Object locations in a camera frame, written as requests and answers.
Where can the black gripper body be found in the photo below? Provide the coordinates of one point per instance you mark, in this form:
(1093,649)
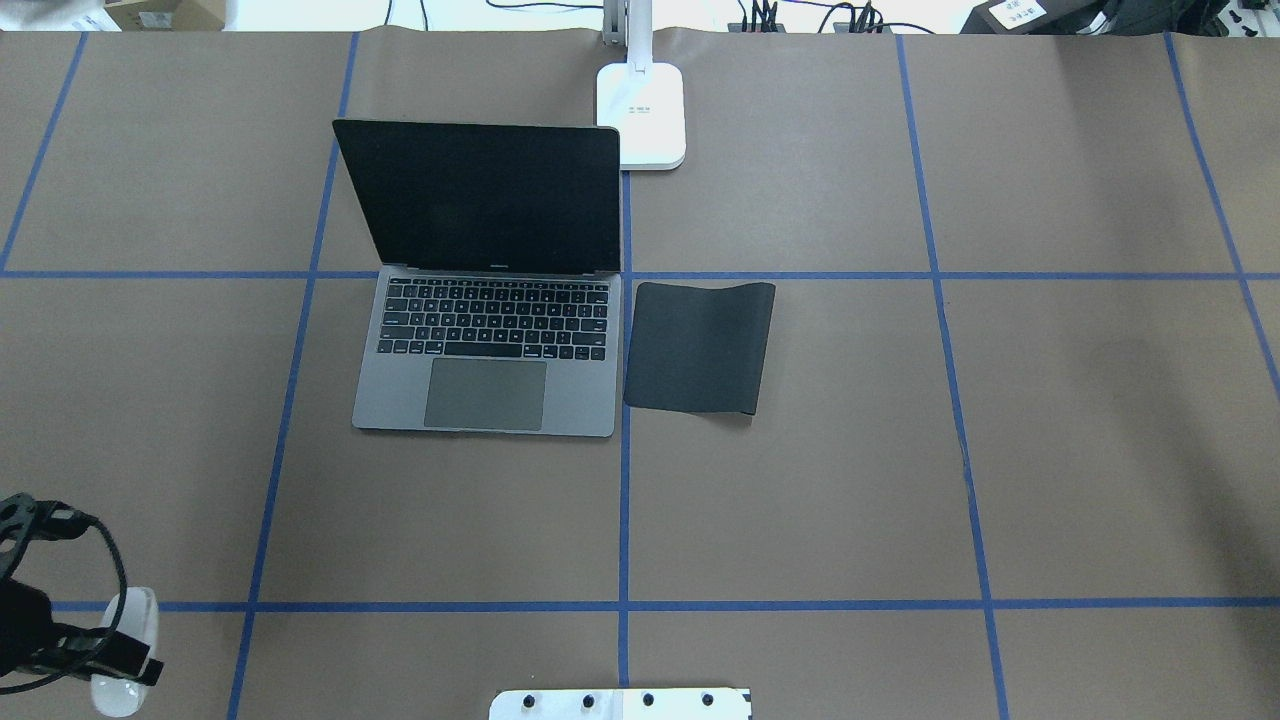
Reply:
(20,612)

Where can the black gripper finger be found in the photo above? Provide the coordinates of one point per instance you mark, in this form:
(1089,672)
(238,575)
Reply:
(84,652)

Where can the white computer mouse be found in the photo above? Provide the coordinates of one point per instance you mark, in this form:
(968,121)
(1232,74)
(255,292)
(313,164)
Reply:
(140,618)

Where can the grey laptop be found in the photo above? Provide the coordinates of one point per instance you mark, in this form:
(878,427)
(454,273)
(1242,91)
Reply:
(498,306)

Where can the black mouse pad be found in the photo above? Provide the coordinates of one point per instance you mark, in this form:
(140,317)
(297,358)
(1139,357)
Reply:
(698,350)

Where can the white desk lamp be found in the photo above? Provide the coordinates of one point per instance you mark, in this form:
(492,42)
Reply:
(641,97)

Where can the cardboard box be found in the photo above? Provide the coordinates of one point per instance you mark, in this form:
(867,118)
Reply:
(165,16)

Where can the black box with white label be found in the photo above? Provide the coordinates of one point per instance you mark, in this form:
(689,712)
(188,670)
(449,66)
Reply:
(1032,17)

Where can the white pedestal column base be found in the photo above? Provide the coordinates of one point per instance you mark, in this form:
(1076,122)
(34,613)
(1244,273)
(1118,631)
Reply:
(624,703)

